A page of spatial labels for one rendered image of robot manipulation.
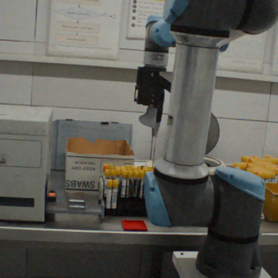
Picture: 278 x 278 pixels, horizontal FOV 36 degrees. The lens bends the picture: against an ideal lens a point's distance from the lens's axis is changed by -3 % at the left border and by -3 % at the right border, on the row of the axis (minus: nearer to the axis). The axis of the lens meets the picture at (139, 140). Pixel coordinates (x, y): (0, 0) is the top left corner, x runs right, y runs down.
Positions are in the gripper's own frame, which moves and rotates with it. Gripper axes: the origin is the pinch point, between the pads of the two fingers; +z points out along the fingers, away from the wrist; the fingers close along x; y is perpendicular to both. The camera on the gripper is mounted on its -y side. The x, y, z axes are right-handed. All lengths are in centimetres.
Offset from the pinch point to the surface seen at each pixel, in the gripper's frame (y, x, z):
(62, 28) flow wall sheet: 31, -50, -32
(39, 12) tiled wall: 41, -51, -38
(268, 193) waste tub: -39.0, 3.9, 17.7
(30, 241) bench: 36.0, 16.6, 29.9
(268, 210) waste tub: -38.8, 6.0, 22.6
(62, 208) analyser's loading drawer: 27.3, 10.4, 22.2
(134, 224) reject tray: 6.1, 11.7, 25.9
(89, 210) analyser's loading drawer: 19.8, 10.6, 22.2
